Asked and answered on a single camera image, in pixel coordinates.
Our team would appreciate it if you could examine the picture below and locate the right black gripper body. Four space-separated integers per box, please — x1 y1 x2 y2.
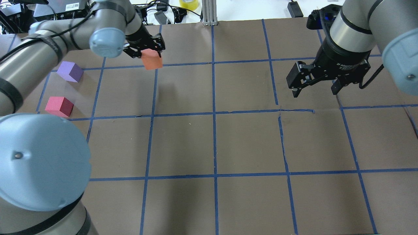
307 5 371 85

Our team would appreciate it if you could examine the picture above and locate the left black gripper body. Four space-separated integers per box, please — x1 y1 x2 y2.
123 25 157 58

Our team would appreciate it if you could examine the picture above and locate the orange foam cube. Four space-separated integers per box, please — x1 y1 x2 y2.
141 49 163 70

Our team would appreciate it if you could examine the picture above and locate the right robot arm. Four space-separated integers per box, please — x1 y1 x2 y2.
286 0 418 98

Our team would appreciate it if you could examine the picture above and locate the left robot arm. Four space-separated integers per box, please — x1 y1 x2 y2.
1 0 165 235

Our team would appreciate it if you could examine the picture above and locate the grey usb hub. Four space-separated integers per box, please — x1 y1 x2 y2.
154 11 171 25

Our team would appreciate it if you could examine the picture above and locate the yellow tape roll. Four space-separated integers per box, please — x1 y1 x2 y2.
179 0 199 11

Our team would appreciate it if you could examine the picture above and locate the small black adapter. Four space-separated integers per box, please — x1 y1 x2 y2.
287 0 304 18

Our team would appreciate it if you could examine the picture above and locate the purple foam cube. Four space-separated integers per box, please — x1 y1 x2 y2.
57 61 84 82

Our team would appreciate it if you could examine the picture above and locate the pink foam cube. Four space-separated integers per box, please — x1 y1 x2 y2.
45 96 74 118

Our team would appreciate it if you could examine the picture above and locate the aluminium frame post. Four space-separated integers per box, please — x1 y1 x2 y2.
201 0 218 26

